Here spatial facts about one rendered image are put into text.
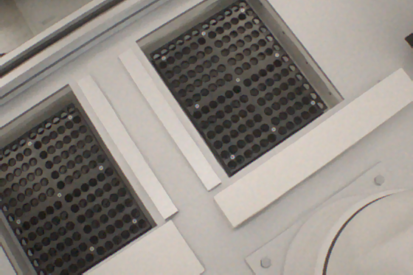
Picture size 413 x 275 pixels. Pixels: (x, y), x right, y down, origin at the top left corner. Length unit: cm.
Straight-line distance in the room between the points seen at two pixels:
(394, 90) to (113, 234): 44
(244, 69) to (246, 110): 7
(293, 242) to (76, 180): 32
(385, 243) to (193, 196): 37
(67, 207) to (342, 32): 48
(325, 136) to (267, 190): 11
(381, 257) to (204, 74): 49
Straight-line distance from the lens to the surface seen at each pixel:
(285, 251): 70
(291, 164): 69
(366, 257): 40
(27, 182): 81
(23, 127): 90
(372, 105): 73
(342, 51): 79
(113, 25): 77
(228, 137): 78
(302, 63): 87
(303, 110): 79
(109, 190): 81
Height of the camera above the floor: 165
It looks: 75 degrees down
